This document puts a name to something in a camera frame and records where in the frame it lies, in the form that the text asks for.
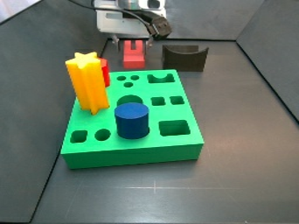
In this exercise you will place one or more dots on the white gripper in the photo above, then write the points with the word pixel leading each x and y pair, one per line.
pixel 118 18

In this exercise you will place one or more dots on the red double-square block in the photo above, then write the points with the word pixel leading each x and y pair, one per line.
pixel 134 57

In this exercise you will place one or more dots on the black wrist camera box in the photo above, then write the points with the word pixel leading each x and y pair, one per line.
pixel 157 24

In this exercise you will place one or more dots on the black curved holder stand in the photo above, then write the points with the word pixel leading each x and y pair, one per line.
pixel 185 58

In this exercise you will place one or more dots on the blue cylinder block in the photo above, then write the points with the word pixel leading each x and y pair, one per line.
pixel 132 120

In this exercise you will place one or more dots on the yellow star prism block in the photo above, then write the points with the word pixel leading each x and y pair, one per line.
pixel 87 79

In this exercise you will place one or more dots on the red hexagonal prism block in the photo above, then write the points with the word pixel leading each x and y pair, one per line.
pixel 106 71

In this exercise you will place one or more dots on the green foam shape board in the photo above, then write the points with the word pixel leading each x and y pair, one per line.
pixel 92 144

